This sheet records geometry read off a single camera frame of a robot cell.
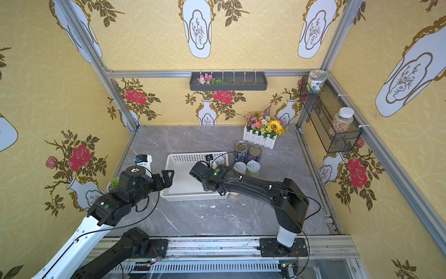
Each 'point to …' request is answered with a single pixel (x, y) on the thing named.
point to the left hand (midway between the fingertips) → (158, 172)
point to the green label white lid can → (253, 168)
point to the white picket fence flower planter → (261, 130)
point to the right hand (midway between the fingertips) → (217, 175)
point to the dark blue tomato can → (254, 153)
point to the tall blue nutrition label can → (241, 147)
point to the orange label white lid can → (234, 195)
